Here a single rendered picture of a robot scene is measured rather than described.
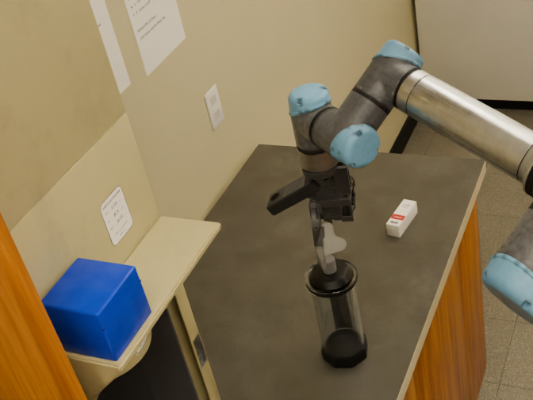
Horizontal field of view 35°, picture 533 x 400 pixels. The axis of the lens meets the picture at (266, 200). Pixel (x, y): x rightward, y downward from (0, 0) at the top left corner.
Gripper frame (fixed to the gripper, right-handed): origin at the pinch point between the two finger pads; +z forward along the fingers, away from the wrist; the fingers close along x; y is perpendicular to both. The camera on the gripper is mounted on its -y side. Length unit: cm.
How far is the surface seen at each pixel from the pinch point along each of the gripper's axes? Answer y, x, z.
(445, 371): 20, 28, 68
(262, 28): -30, 113, 3
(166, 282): -16, -39, -27
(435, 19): 20, 256, 72
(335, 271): 1.3, -0.8, 6.1
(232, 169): -40, 77, 31
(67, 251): -27, -43, -37
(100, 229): -26, -36, -35
